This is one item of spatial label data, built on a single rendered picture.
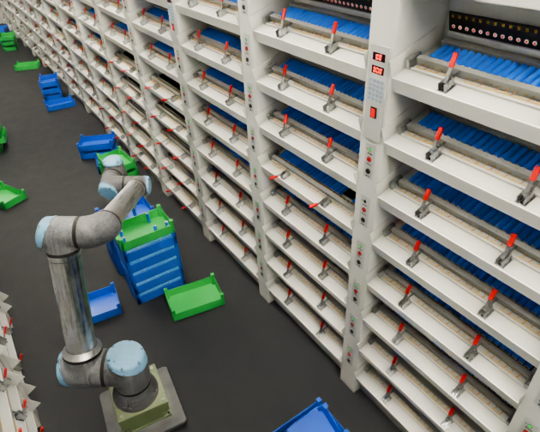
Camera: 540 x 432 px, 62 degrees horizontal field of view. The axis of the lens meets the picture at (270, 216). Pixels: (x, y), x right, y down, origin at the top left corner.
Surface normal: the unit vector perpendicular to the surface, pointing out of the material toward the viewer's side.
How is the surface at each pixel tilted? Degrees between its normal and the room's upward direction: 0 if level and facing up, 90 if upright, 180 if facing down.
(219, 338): 0
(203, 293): 0
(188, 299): 0
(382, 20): 90
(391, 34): 90
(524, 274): 18
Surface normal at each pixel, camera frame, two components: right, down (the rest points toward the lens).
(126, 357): 0.11, -0.79
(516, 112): -0.29, -0.66
